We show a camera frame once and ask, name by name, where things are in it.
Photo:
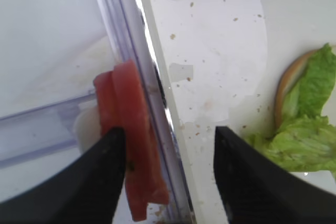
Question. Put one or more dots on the lettuce leaf on bun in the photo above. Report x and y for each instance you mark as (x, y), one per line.
(305, 140)

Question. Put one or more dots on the white metal tray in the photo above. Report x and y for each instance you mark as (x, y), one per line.
(220, 62)

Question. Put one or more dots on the white pusher block tomato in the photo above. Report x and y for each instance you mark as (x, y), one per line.
(87, 129)

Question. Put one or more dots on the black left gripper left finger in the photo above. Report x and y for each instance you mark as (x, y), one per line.
(87, 191)

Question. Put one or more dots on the clear rail track upper left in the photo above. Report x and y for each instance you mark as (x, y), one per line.
(41, 131)

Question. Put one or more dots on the bottom bun on tray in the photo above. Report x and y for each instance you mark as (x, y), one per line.
(287, 81)

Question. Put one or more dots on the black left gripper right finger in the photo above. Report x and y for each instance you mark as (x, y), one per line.
(255, 190)

